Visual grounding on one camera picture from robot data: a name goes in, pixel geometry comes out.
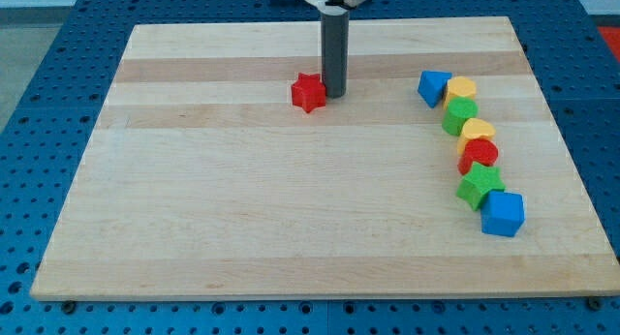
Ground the yellow heart block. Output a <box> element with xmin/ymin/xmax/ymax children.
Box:
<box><xmin>456</xmin><ymin>118</ymin><xmax>496</xmax><ymax>155</ymax></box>

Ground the green star block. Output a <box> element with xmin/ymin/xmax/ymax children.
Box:
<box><xmin>456</xmin><ymin>162</ymin><xmax>506</xmax><ymax>211</ymax></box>

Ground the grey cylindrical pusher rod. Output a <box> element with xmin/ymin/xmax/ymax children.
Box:
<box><xmin>321</xmin><ymin>11</ymin><xmax>350</xmax><ymax>98</ymax></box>

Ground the green cylinder block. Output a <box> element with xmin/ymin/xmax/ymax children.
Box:
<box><xmin>442</xmin><ymin>97</ymin><xmax>479</xmax><ymax>137</ymax></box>

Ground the red cylinder block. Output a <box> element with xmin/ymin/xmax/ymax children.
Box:
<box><xmin>457</xmin><ymin>138</ymin><xmax>499</xmax><ymax>175</ymax></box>

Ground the yellow hexagon block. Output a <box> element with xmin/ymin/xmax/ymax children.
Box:
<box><xmin>442</xmin><ymin>76</ymin><xmax>477</xmax><ymax>109</ymax></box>

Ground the red star block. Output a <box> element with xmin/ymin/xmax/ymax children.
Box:
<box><xmin>291</xmin><ymin>73</ymin><xmax>326</xmax><ymax>113</ymax></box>

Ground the blue cube block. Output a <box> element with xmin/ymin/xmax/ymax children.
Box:
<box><xmin>480</xmin><ymin>191</ymin><xmax>525</xmax><ymax>237</ymax></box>

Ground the light wooden board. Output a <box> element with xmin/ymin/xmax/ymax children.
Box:
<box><xmin>30</xmin><ymin>16</ymin><xmax>619</xmax><ymax>301</ymax></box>

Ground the blue triangle block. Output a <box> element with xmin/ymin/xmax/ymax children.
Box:
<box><xmin>418</xmin><ymin>71</ymin><xmax>452</xmax><ymax>108</ymax></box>

